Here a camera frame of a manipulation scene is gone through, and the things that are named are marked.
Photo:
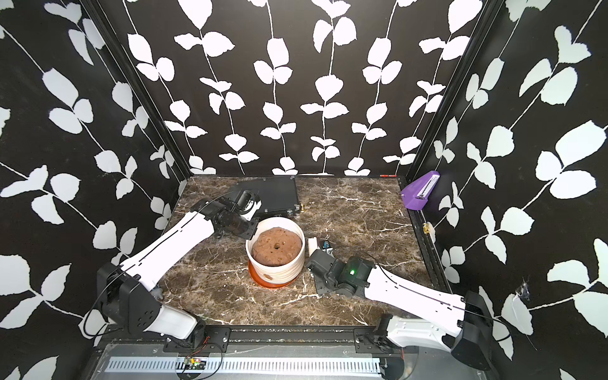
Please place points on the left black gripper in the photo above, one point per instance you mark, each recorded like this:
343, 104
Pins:
252, 231

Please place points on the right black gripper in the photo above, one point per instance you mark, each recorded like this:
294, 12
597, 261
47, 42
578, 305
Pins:
319, 288

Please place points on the white ceramic pot with mud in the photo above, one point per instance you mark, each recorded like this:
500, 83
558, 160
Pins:
276, 252

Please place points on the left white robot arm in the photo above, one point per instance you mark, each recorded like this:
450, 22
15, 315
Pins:
125, 290

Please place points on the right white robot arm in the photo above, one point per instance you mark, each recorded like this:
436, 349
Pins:
459, 325

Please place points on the black hard case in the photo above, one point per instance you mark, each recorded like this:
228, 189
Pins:
278, 195

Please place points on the black front mounting rail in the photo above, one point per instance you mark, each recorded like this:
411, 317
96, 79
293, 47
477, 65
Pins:
363, 339

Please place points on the purple wall bracket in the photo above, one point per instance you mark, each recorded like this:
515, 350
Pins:
415, 195

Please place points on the white slotted cable duct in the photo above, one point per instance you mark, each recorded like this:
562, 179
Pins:
248, 365

